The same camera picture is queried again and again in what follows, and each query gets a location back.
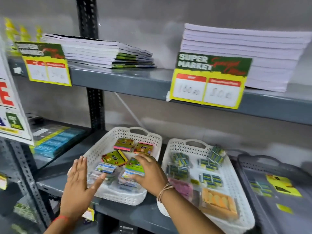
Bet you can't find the person's right hand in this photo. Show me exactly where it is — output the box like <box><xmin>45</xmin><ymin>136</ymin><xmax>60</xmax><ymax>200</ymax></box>
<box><xmin>129</xmin><ymin>153</ymin><xmax>169</xmax><ymax>197</ymax></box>

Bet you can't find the sticky notes pack pink edge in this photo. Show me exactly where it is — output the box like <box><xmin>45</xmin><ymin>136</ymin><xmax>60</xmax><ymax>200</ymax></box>
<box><xmin>113</xmin><ymin>138</ymin><xmax>135</xmax><ymax>152</ymax></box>

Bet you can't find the orange eraser box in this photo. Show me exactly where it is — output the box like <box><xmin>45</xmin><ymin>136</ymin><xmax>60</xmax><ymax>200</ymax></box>
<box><xmin>199</xmin><ymin>188</ymin><xmax>239</xmax><ymax>216</ymax></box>
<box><xmin>199</xmin><ymin>204</ymin><xmax>239</xmax><ymax>220</ymax></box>

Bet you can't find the stack of blue boxes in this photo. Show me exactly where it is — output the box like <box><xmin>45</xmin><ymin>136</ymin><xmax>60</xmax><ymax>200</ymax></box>
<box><xmin>30</xmin><ymin>126</ymin><xmax>86</xmax><ymax>159</ymax></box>

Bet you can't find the grey perforated basket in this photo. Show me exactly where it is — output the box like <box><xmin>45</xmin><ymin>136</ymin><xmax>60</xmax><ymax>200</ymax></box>
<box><xmin>235</xmin><ymin>154</ymin><xmax>312</xmax><ymax>234</ymax></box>

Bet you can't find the white wall cable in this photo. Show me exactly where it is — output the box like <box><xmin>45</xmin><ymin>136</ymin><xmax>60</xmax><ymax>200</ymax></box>
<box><xmin>114</xmin><ymin>92</ymin><xmax>148</xmax><ymax>131</ymax></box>

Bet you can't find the yellow note pad black print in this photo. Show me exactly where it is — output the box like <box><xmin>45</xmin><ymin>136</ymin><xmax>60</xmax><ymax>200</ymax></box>
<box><xmin>266</xmin><ymin>174</ymin><xmax>303</xmax><ymax>197</ymax></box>

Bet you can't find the small black box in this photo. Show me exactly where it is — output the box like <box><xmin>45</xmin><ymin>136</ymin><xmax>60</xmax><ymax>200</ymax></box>
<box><xmin>25</xmin><ymin>113</ymin><xmax>45</xmax><ymax>127</ymax></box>

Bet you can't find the white perforated basket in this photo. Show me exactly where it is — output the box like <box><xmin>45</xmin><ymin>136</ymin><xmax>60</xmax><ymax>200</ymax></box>
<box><xmin>157</xmin><ymin>138</ymin><xmax>256</xmax><ymax>234</ymax></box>
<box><xmin>68</xmin><ymin>126</ymin><xmax>163</xmax><ymax>206</ymax></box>

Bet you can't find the person's left hand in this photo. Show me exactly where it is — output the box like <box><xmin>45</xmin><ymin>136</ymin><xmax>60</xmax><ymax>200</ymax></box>
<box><xmin>59</xmin><ymin>156</ymin><xmax>107</xmax><ymax>221</ymax></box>

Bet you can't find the green sticky notes pack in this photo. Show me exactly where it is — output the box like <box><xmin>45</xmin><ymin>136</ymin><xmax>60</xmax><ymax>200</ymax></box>
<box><xmin>124</xmin><ymin>157</ymin><xmax>146</xmax><ymax>177</ymax></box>

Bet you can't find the pink eraser box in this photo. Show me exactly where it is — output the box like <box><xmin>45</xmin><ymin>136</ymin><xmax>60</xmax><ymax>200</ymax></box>
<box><xmin>168</xmin><ymin>177</ymin><xmax>194</xmax><ymax>202</ymax></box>

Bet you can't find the sticky notes pack orange edge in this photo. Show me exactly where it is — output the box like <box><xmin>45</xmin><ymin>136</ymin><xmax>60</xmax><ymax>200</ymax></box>
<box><xmin>133</xmin><ymin>142</ymin><xmax>154</xmax><ymax>156</ymax></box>

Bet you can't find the stack of white notebooks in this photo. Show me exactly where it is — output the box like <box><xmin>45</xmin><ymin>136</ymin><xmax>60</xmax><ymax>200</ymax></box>
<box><xmin>180</xmin><ymin>23</ymin><xmax>312</xmax><ymax>92</ymax></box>

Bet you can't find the large white promo poster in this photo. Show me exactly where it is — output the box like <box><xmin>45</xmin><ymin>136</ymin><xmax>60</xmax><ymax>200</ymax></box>
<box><xmin>0</xmin><ymin>36</ymin><xmax>34</xmax><ymax>146</ymax></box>

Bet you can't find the beige thread bracelet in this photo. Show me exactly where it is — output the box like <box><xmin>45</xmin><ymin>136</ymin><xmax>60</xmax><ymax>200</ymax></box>
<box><xmin>157</xmin><ymin>183</ymin><xmax>174</xmax><ymax>203</ymax></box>

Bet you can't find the blue green staple packet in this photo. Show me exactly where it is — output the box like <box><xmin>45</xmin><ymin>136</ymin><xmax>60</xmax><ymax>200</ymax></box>
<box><xmin>249</xmin><ymin>181</ymin><xmax>273</xmax><ymax>198</ymax></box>

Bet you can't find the stack of green spine notebooks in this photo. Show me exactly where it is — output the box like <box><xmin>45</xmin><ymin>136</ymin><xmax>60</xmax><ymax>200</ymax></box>
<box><xmin>40</xmin><ymin>33</ymin><xmax>156</xmax><ymax>69</ymax></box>

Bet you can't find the group of staple packs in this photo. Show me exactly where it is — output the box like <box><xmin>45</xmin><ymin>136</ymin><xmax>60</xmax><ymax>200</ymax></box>
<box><xmin>166</xmin><ymin>144</ymin><xmax>226</xmax><ymax>189</ymax></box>

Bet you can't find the person's right forearm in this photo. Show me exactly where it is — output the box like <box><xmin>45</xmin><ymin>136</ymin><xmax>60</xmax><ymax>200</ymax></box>
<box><xmin>158</xmin><ymin>186</ymin><xmax>225</xmax><ymax>234</ymax></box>

